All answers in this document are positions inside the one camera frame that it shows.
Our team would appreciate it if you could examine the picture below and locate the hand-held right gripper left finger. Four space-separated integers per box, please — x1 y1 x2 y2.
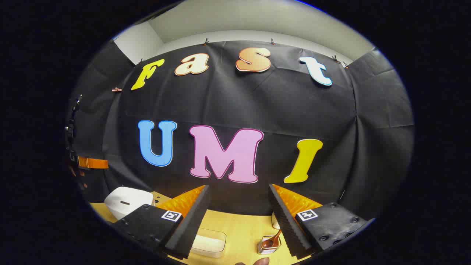
112 185 211 259

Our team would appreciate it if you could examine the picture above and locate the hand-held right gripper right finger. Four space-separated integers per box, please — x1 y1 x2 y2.
269 184 369 258

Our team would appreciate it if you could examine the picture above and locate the brown wooden spoon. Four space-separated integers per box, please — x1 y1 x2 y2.
262 229 282 248

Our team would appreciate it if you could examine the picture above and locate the white rice cooker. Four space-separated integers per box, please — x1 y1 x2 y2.
104 187 155 220

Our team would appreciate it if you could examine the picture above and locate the black backdrop cloth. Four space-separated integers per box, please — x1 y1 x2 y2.
66 40 415 221

